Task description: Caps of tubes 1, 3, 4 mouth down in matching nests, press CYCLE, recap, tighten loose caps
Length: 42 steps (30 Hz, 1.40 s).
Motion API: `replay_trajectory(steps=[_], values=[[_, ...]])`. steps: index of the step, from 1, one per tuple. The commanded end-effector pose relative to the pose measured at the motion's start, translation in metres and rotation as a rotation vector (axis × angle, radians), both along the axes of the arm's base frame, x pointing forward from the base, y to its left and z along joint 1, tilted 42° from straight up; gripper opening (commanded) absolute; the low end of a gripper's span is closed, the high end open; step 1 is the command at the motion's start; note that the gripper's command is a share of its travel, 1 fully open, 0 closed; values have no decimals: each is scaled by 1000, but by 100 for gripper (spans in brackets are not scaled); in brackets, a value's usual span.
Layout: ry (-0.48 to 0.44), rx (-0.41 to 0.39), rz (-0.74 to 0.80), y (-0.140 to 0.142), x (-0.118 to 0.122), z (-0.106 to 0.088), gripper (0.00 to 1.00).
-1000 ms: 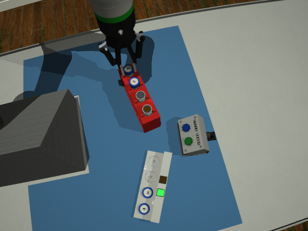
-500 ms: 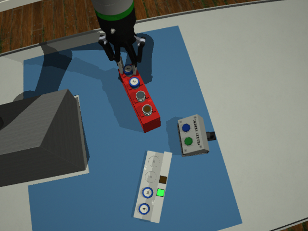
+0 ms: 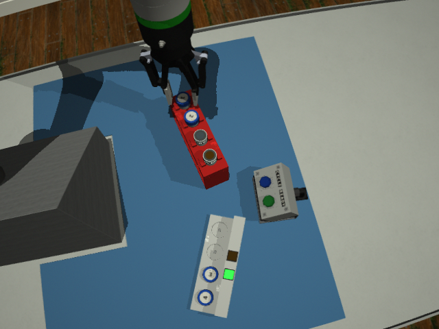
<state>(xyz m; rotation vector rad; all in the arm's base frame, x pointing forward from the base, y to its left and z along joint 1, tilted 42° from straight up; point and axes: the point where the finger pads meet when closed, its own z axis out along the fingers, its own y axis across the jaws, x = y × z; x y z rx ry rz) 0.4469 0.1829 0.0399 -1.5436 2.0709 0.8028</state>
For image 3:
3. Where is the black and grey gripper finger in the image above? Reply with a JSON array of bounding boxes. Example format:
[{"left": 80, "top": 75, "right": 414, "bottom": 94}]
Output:
[
  {"left": 176, "top": 50, "right": 208, "bottom": 106},
  {"left": 139, "top": 49, "right": 173, "bottom": 105}
]

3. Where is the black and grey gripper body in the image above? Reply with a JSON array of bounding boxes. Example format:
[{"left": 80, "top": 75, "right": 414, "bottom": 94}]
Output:
[{"left": 150, "top": 38, "right": 195, "bottom": 68}]

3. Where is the white button panel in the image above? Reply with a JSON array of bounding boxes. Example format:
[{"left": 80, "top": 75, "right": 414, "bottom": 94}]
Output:
[{"left": 252, "top": 162, "right": 308, "bottom": 223}]

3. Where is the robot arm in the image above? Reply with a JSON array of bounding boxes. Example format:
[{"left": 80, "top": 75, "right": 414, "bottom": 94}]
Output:
[{"left": 130, "top": 0, "right": 193, "bottom": 50}]

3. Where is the blue flat mat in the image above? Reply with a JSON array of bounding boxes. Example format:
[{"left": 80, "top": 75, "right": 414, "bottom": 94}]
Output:
[{"left": 34, "top": 36, "right": 346, "bottom": 329}]

